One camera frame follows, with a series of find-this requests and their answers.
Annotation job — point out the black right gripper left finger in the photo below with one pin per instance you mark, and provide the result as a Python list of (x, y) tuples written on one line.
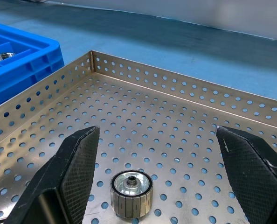
[(66, 182)]

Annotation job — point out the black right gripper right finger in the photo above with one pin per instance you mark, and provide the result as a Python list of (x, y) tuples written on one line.
[(252, 182)]

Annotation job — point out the blue compartment tray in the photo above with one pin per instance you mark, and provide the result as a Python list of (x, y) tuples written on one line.
[(43, 53)]

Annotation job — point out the perforated metal tray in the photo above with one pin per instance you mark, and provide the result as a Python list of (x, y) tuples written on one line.
[(189, 186)]

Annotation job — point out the white backdrop panel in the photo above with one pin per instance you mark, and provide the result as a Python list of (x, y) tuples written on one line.
[(199, 9)]

